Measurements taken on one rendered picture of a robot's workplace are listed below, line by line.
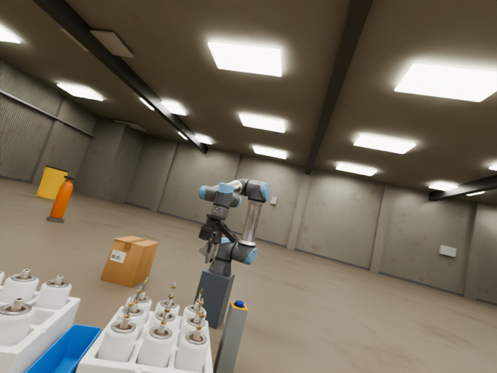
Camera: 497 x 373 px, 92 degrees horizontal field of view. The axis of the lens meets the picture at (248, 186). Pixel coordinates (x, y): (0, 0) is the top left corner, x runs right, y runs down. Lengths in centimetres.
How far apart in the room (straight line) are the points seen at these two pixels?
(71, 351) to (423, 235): 1059
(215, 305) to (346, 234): 873
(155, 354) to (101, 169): 1087
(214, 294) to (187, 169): 974
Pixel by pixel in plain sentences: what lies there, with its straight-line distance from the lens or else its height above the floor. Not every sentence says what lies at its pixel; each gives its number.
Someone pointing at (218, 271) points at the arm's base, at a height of 32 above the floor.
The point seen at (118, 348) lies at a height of 21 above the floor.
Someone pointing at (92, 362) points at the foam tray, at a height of 18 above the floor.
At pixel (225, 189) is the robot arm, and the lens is 108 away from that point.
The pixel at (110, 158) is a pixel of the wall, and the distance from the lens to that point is 1147.
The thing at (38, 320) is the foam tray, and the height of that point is 14.
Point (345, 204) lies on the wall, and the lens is 1013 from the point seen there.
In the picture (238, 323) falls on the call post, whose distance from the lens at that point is 115.
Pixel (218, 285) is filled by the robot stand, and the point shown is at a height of 25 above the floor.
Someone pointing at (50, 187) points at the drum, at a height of 25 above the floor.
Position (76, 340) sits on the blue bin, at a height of 7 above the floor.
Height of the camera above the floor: 68
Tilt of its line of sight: 8 degrees up
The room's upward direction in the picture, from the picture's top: 15 degrees clockwise
